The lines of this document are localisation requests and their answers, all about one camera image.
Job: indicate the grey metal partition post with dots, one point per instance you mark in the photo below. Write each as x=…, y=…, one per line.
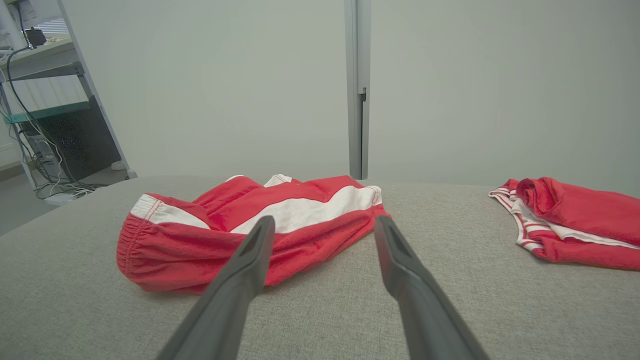
x=356, y=60

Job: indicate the black computer tower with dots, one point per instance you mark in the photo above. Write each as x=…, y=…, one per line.
x=80, y=145

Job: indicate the white desk top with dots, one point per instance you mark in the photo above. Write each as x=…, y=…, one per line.
x=40, y=55

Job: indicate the red white-striped shorts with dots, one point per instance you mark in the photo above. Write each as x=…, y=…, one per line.
x=175, y=250

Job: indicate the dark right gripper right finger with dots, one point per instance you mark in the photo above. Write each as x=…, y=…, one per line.
x=425, y=310

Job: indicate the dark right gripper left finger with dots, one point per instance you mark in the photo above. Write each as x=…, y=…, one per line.
x=225, y=300

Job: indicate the red Bulls 23 jersey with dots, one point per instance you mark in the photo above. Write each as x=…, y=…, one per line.
x=585, y=215

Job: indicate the green shelf board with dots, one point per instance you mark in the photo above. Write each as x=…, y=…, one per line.
x=40, y=113

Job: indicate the white panel under desk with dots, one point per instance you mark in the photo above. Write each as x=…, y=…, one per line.
x=45, y=95

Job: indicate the grey metal rack frame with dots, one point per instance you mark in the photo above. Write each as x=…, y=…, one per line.
x=98, y=90

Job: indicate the white power strip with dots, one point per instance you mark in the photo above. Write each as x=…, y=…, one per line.
x=60, y=199

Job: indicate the small black device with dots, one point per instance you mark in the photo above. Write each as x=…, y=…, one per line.
x=36, y=37

